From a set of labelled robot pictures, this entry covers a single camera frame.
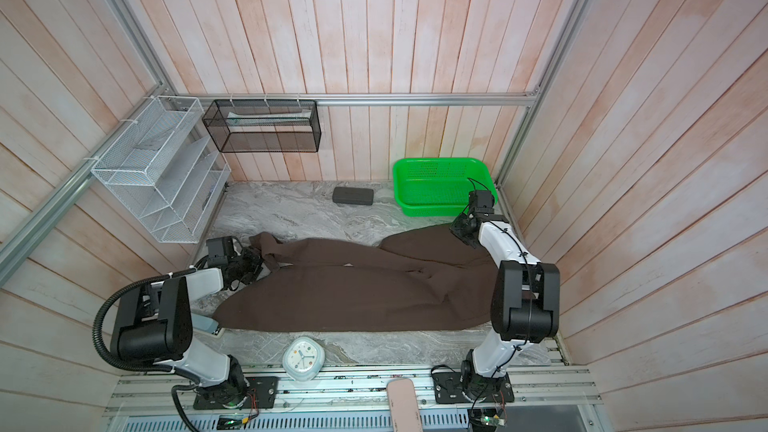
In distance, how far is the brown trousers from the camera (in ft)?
2.79

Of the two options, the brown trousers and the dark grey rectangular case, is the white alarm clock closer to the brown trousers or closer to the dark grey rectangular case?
the brown trousers

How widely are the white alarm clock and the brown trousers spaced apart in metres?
0.04

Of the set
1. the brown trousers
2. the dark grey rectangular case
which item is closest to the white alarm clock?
the brown trousers

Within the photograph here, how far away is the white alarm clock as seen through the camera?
0.76 meters
